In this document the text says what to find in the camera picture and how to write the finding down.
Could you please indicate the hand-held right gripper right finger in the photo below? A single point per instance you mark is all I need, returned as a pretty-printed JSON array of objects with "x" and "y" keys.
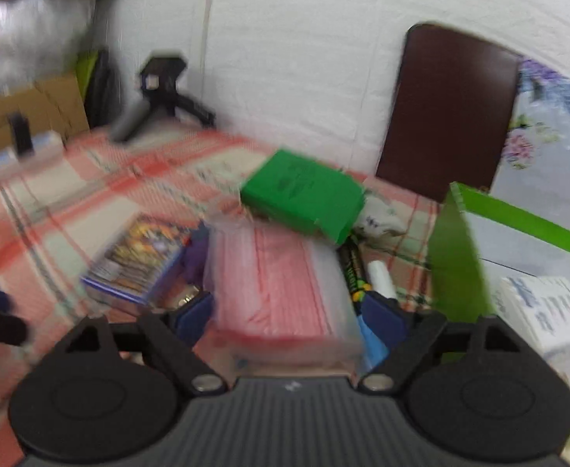
[{"x": 382, "y": 321}]

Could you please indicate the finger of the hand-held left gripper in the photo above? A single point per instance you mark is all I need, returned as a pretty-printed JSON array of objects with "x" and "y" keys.
[{"x": 0, "y": 328}]

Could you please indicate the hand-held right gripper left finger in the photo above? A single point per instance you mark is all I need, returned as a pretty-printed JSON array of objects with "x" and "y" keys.
[{"x": 195, "y": 318}]

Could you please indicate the black marker with white cap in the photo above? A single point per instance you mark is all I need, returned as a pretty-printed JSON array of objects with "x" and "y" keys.
[{"x": 381, "y": 279}]

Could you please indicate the black marker with blue cap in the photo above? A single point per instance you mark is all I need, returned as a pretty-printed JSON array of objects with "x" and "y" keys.
[{"x": 353, "y": 267}]

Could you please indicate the pack of pink face masks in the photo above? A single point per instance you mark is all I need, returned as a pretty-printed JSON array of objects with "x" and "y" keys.
[{"x": 275, "y": 287}]

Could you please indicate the green cardboard box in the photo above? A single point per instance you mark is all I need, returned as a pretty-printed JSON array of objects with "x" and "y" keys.
[{"x": 460, "y": 262}]

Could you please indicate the purple object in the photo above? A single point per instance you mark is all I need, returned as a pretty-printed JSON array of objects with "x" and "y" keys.
[{"x": 196, "y": 253}]

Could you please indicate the colourful card pack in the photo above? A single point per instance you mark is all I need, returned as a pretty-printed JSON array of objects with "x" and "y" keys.
[{"x": 136, "y": 258}]

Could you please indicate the plaid tablecloth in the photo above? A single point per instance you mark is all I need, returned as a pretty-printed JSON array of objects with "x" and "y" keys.
[{"x": 71, "y": 214}]

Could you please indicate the small green carton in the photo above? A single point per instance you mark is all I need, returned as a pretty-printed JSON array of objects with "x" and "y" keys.
[{"x": 304, "y": 189}]

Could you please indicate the white box with blue print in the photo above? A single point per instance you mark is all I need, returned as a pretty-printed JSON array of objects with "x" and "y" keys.
[{"x": 543, "y": 311}]

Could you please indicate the small white box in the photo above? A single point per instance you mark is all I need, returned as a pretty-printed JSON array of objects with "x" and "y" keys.
[{"x": 41, "y": 151}]

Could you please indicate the small black object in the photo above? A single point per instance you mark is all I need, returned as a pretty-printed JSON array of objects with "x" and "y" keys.
[{"x": 20, "y": 134}]

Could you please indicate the dark brown chair back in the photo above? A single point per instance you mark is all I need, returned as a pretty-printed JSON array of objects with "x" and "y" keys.
[{"x": 450, "y": 112}]

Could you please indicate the floral plastic sheet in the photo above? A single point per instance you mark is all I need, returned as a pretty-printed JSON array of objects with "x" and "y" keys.
[{"x": 552, "y": 141}]

